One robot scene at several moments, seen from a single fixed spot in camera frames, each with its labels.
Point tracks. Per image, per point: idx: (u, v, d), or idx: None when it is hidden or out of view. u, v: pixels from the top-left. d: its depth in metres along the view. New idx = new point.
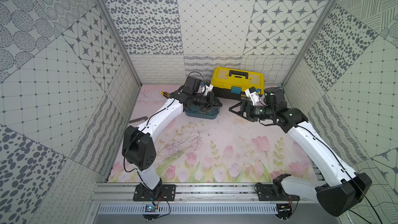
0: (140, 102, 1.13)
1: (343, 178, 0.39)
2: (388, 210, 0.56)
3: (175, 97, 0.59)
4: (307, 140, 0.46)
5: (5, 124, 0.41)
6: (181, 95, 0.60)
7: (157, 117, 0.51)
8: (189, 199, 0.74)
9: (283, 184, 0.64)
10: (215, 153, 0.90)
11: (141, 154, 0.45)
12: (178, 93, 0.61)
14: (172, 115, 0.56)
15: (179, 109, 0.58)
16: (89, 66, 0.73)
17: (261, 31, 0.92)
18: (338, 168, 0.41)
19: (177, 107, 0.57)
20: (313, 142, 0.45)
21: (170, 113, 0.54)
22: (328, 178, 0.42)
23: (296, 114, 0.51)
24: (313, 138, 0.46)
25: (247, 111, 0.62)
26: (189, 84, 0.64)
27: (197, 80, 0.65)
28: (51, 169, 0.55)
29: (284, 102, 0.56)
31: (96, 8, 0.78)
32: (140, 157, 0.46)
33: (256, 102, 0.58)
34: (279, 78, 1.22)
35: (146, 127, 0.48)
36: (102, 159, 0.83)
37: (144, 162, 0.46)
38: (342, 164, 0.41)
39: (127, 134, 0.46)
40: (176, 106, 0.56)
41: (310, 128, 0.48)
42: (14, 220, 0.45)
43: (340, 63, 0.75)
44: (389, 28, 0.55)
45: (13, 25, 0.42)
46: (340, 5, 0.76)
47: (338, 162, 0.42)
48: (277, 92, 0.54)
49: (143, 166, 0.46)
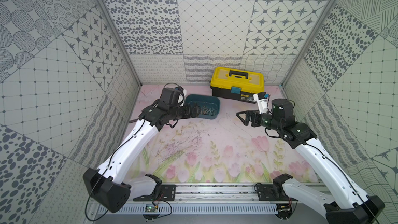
0: (140, 102, 1.13)
1: (355, 201, 0.38)
2: (388, 210, 0.56)
3: (146, 118, 0.48)
4: (316, 159, 0.45)
5: (5, 124, 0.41)
6: (152, 113, 0.49)
7: (125, 149, 0.43)
8: (189, 198, 0.74)
9: (284, 189, 0.63)
10: (215, 153, 0.90)
11: (107, 201, 0.38)
12: (150, 110, 0.50)
14: (144, 143, 0.47)
15: (153, 131, 0.49)
16: (89, 66, 0.73)
17: (261, 31, 0.92)
18: (350, 190, 0.39)
19: (147, 133, 0.47)
20: (322, 161, 0.44)
21: (137, 144, 0.44)
22: (339, 199, 0.40)
23: (303, 130, 0.50)
24: (323, 156, 0.45)
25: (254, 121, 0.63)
26: (166, 98, 0.54)
27: (173, 93, 0.55)
28: (51, 169, 0.55)
29: (292, 117, 0.54)
31: (95, 8, 0.78)
32: (107, 204, 0.39)
33: (264, 109, 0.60)
34: (279, 78, 1.22)
35: (108, 169, 0.39)
36: (102, 159, 0.83)
37: (115, 205, 0.40)
38: (354, 186, 0.40)
39: (87, 181, 0.38)
40: (146, 132, 0.46)
41: (318, 146, 0.46)
42: (14, 220, 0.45)
43: (340, 63, 0.75)
44: (389, 28, 0.55)
45: (13, 25, 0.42)
46: (340, 5, 0.76)
47: (350, 183, 0.40)
48: (286, 105, 0.52)
49: (115, 208, 0.40)
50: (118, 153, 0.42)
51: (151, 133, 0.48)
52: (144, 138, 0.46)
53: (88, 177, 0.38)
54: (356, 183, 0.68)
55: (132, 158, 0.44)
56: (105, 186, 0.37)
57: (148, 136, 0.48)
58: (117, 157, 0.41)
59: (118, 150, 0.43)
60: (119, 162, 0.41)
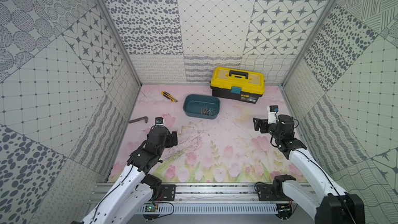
0: (140, 102, 1.13)
1: (330, 192, 0.42)
2: (388, 210, 0.56)
3: (134, 164, 0.51)
4: (301, 161, 0.53)
5: (5, 124, 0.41)
6: (140, 159, 0.52)
7: (111, 198, 0.44)
8: (189, 198, 0.74)
9: (284, 187, 0.63)
10: (215, 153, 0.90)
11: None
12: (137, 156, 0.52)
14: (132, 187, 0.49)
15: (140, 177, 0.50)
16: (89, 66, 0.73)
17: (261, 31, 0.92)
18: (327, 184, 0.44)
19: (134, 179, 0.48)
20: (306, 163, 0.51)
21: (125, 191, 0.46)
22: (320, 195, 0.44)
23: (295, 144, 0.59)
24: (307, 159, 0.52)
25: (263, 127, 0.76)
26: (152, 139, 0.56)
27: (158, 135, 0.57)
28: (51, 169, 0.55)
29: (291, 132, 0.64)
31: (95, 8, 0.78)
32: None
33: (273, 120, 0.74)
34: (279, 78, 1.22)
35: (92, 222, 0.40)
36: (102, 159, 0.83)
37: None
38: (333, 183, 0.44)
39: None
40: (134, 178, 0.48)
41: (306, 154, 0.54)
42: (14, 220, 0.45)
43: (340, 63, 0.75)
44: (389, 28, 0.55)
45: (13, 25, 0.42)
46: (340, 5, 0.76)
47: (330, 181, 0.45)
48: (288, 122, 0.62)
49: None
50: (104, 203, 0.43)
51: (139, 179, 0.50)
52: (132, 183, 0.48)
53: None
54: (356, 183, 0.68)
55: (118, 206, 0.44)
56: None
57: (135, 182, 0.49)
58: (103, 207, 0.42)
59: (105, 198, 0.44)
60: (104, 213, 0.41)
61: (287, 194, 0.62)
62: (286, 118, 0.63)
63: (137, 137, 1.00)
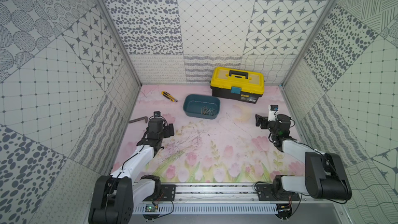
0: (140, 102, 1.13)
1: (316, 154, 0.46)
2: (388, 210, 0.56)
3: (144, 144, 0.60)
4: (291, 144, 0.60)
5: (5, 124, 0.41)
6: (148, 141, 0.62)
7: (131, 162, 0.50)
8: (189, 198, 0.74)
9: (283, 182, 0.64)
10: (215, 153, 0.90)
11: (118, 207, 0.39)
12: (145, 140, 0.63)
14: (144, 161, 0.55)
15: (151, 152, 0.59)
16: (89, 66, 0.73)
17: (261, 31, 0.92)
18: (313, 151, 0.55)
19: (148, 151, 0.57)
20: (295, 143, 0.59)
21: (142, 157, 0.53)
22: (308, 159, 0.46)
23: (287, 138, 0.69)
24: (293, 141, 0.61)
25: (263, 124, 0.84)
26: (153, 128, 0.66)
27: (157, 123, 0.68)
28: (51, 169, 0.55)
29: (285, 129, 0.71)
31: (95, 8, 0.78)
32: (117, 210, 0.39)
33: (271, 117, 0.83)
34: (279, 78, 1.22)
35: (122, 172, 0.45)
36: (102, 159, 0.83)
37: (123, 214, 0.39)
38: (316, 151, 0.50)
39: (100, 186, 0.41)
40: (147, 150, 0.57)
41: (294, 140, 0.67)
42: (14, 220, 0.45)
43: (340, 63, 0.75)
44: (389, 28, 0.55)
45: (13, 25, 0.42)
46: (340, 5, 0.76)
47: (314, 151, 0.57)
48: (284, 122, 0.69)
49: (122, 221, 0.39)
50: (127, 164, 0.49)
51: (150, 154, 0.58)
52: (146, 155, 0.56)
53: (103, 182, 0.41)
54: (356, 183, 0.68)
55: (137, 169, 0.49)
56: (121, 185, 0.41)
57: (148, 155, 0.57)
58: (127, 165, 0.48)
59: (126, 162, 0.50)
60: (130, 167, 0.47)
61: (285, 188, 0.63)
62: (283, 118, 0.70)
63: (137, 137, 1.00)
